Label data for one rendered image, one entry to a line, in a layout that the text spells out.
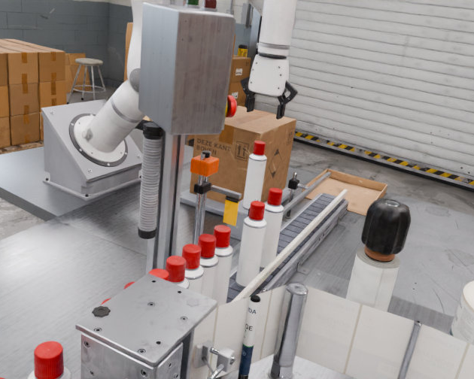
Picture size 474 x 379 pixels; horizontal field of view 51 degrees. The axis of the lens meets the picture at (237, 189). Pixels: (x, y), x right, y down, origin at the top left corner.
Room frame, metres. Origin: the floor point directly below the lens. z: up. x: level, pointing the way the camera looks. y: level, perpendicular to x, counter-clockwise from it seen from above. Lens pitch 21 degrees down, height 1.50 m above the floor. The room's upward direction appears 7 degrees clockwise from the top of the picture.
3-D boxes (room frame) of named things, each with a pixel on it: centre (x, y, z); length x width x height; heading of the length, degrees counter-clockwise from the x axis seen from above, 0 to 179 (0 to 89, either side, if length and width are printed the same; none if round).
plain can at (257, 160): (1.36, -0.05, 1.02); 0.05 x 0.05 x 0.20
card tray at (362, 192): (1.82, -0.42, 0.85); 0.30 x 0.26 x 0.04; 155
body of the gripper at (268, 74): (1.37, -0.05, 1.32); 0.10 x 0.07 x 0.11; 64
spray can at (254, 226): (1.01, -0.05, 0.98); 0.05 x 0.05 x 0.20
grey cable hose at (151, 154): (0.81, 0.15, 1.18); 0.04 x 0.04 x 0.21
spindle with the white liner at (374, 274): (0.87, -0.29, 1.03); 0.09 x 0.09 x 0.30
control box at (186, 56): (0.85, 0.12, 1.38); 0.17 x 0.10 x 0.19; 30
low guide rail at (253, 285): (1.16, -0.16, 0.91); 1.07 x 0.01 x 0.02; 155
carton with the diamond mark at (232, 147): (1.67, -0.01, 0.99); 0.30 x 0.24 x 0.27; 154
